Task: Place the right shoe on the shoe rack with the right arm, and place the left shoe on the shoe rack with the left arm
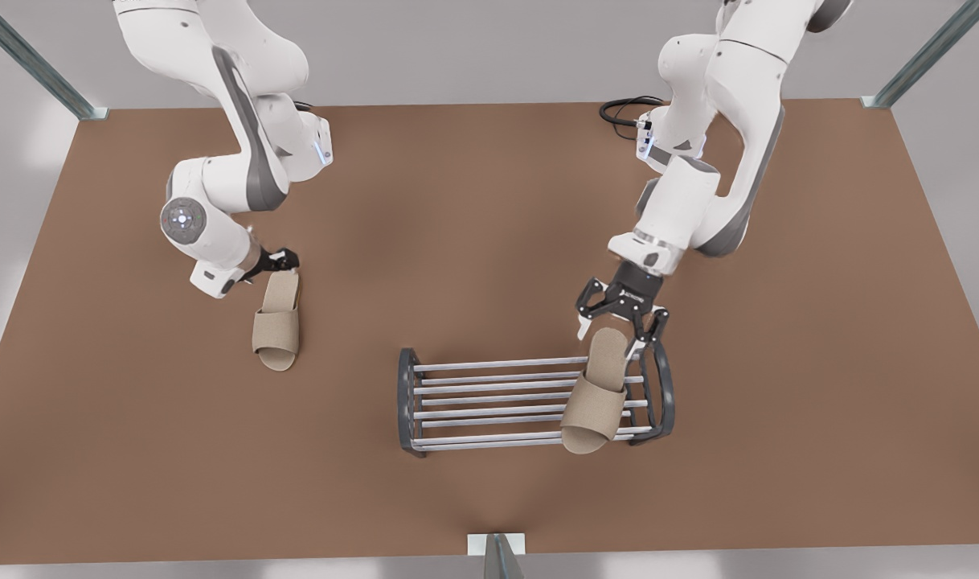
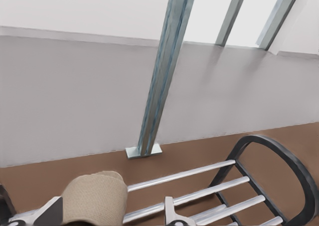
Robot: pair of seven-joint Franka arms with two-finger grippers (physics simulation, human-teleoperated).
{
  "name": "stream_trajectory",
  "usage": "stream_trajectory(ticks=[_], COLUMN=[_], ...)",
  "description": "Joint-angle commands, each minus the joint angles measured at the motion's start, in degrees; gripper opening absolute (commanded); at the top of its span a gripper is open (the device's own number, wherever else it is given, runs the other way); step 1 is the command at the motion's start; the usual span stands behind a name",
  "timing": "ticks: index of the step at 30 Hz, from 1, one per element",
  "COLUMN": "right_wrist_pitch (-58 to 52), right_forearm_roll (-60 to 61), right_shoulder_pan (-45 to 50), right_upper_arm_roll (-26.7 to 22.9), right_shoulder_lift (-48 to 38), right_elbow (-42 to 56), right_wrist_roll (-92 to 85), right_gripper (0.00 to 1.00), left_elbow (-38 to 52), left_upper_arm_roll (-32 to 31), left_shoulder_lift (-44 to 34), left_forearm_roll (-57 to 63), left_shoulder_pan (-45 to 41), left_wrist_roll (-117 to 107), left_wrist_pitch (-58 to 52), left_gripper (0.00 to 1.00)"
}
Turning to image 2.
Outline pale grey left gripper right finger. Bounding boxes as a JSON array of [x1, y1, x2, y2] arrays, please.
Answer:
[[164, 196, 198, 226]]

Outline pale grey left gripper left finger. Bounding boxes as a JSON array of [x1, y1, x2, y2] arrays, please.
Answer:
[[31, 196, 63, 226]]

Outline beige knit shoe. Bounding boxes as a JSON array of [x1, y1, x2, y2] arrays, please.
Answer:
[[60, 170, 129, 226]]

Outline black shoe rack silver rods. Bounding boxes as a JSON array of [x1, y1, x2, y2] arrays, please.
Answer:
[[0, 134, 319, 226]]

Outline silver frame post with foot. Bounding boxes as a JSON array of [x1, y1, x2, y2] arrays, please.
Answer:
[[125, 0, 199, 160]]

